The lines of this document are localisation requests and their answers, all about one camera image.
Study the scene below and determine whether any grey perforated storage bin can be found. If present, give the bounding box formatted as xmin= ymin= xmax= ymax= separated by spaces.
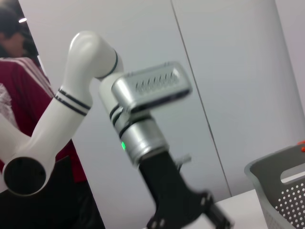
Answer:
xmin=244 ymin=145 xmax=305 ymax=229

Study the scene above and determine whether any person in maroon jacket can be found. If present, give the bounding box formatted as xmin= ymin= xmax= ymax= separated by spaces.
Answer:
xmin=0 ymin=4 xmax=89 ymax=184

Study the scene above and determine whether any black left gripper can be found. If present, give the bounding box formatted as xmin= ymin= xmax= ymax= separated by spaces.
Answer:
xmin=137 ymin=150 xmax=236 ymax=229

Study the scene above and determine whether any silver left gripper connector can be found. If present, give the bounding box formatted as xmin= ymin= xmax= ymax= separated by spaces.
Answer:
xmin=177 ymin=154 xmax=193 ymax=166

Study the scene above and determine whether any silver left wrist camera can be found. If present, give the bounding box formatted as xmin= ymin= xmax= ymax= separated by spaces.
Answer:
xmin=111 ymin=61 xmax=193 ymax=114

